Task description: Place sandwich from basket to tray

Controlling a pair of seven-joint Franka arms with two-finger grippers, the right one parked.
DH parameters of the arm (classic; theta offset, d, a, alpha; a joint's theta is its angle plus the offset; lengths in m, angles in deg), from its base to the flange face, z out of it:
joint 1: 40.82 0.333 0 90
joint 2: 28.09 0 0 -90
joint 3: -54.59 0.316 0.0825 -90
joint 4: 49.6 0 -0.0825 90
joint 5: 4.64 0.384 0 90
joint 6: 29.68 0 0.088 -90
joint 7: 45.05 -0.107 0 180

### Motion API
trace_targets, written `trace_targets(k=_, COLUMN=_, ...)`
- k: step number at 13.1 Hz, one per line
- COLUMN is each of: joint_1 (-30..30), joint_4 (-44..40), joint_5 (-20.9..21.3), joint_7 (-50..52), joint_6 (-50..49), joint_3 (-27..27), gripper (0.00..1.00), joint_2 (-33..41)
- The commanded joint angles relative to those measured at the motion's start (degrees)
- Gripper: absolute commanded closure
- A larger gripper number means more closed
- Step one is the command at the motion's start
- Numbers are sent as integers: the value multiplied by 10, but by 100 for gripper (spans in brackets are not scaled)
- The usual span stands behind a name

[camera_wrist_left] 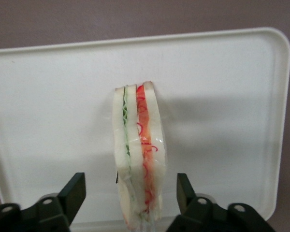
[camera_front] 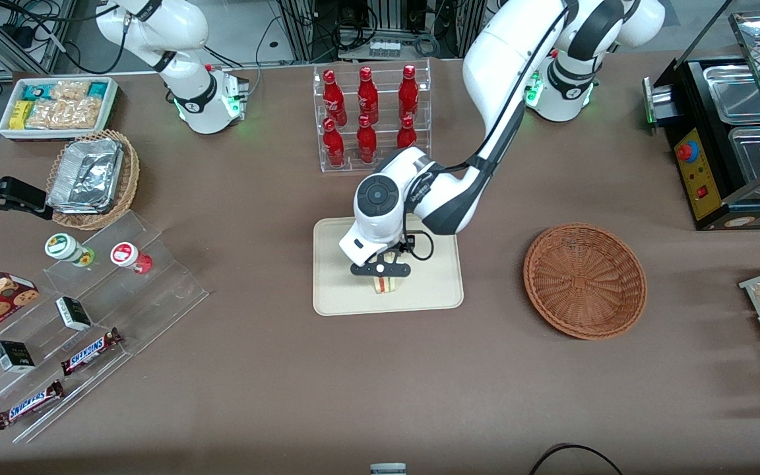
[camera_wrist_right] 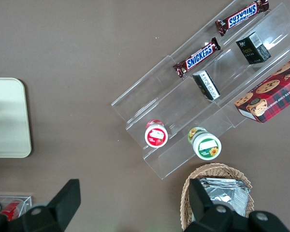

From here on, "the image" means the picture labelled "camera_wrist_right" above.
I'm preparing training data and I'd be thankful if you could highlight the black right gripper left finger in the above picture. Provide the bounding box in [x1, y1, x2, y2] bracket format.
[21, 178, 82, 232]

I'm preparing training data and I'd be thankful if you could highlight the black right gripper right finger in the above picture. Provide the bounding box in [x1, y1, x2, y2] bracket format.
[183, 178, 234, 232]

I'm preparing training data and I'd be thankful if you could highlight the clear acrylic tiered display stand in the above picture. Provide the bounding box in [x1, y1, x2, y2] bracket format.
[111, 0, 290, 180]

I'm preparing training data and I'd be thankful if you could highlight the green sunflower yogurt cup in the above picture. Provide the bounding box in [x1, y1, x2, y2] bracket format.
[188, 127, 222, 161]

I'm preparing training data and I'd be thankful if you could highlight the small black carton box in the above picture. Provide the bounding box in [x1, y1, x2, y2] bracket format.
[235, 31, 272, 65]
[192, 70, 221, 101]

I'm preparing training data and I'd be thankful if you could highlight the woven wicker basket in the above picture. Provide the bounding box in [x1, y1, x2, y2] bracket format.
[179, 163, 256, 232]

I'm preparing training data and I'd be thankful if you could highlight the foil wrapped sandwich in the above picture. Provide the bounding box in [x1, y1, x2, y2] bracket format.
[199, 177, 251, 218]

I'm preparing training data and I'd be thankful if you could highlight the red strawberry yogurt cup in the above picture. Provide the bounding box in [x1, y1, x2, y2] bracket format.
[144, 118, 169, 148]

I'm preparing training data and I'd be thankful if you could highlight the cream plastic tray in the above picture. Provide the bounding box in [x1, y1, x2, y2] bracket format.
[0, 77, 32, 159]

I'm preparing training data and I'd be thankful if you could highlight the Snickers chocolate bar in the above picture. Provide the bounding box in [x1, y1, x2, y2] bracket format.
[173, 37, 221, 79]
[215, 0, 270, 37]

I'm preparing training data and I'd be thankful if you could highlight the red plaid cookie box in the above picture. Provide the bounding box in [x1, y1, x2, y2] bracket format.
[233, 54, 290, 124]

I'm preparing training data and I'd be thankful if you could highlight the clear acrylic can box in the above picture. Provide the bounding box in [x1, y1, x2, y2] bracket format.
[0, 195, 32, 222]

